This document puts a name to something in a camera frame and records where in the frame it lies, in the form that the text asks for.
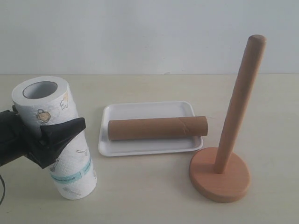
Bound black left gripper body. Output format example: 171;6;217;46
0;110;57;168

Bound white printed paper towel roll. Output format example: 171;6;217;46
12;76;97;200

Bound brown cardboard tube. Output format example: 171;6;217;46
107;116;208;140

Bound wooden paper towel holder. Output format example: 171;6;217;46
189;34;267;203

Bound white rectangular plastic tray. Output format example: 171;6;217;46
98;101;203;157

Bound black cable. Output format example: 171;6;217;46
0;175;6;204

